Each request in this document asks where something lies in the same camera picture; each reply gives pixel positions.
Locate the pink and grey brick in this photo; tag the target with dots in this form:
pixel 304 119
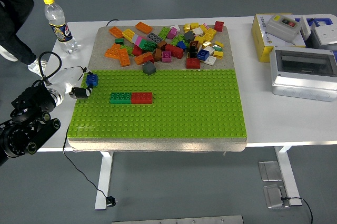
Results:
pixel 137 39

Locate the lime green studded baseplate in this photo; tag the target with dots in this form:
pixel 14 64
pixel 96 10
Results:
pixel 184 108

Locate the white enclosure with window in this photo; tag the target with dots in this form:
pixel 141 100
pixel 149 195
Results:
pixel 302 87

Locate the long metal floor strip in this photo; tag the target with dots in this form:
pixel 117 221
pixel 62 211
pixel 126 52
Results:
pixel 177 220

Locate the grey push-button switch box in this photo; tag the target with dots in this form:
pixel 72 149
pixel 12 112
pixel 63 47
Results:
pixel 279 30

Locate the black toy brick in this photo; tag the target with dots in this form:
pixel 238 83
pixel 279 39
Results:
pixel 193 53

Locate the clear plastic bottle yellow cap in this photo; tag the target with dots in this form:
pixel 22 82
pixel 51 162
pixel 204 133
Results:
pixel 59 29

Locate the lime green toy brick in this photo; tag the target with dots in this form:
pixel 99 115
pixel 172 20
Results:
pixel 128 49
pixel 163 32
pixel 179 39

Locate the small green toy brick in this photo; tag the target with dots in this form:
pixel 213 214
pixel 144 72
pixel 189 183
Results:
pixel 119 41

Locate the white plastic panel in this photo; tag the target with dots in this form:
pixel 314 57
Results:
pixel 306 28

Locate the white toy brick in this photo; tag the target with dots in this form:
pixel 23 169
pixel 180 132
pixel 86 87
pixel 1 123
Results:
pixel 210 60
pixel 198 31
pixel 209 50
pixel 174 27

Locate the orange long toy brick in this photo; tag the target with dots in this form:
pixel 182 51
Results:
pixel 112 51
pixel 143 58
pixel 143 27
pixel 123 57

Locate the dark green long brick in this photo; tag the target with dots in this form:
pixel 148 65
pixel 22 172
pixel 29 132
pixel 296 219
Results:
pixel 148 45

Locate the dark grey toy brick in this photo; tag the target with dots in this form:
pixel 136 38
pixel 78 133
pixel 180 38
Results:
pixel 188 36

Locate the green long toy brick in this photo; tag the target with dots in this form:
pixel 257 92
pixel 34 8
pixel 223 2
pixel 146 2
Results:
pixel 120 98

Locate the brown orange toy brick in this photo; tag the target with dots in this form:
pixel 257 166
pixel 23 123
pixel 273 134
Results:
pixel 194 44

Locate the grey long toy brick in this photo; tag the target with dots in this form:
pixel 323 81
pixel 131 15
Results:
pixel 154 37

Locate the yellow cardboard box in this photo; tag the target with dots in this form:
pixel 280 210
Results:
pixel 259 40

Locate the grey sloped toy brick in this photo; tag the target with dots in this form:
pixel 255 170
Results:
pixel 149 68

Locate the magenta toy brick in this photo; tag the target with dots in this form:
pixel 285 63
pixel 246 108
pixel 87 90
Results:
pixel 166 56

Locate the blue toy brick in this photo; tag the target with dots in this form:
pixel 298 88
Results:
pixel 203 55
pixel 181 45
pixel 92 79

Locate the green and white brick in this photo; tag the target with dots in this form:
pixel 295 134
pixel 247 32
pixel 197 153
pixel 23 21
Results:
pixel 217 48

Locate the metal floor plate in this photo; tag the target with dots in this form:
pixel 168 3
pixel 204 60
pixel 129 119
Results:
pixel 275 196
pixel 270 171

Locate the white wall socket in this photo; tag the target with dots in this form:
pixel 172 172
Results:
pixel 325 36

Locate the blue plastic box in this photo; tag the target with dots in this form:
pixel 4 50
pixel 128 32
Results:
pixel 325 20

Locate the white table leg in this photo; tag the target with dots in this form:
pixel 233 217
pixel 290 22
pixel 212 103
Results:
pixel 288 176
pixel 104 182

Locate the red long toy brick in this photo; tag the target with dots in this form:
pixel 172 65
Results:
pixel 174 51
pixel 141 98

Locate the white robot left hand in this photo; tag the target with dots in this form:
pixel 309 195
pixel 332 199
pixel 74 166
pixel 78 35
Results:
pixel 67 80

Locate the person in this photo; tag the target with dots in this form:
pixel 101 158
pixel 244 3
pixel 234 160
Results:
pixel 13 11

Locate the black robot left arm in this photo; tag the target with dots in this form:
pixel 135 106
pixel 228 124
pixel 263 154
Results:
pixel 31 99

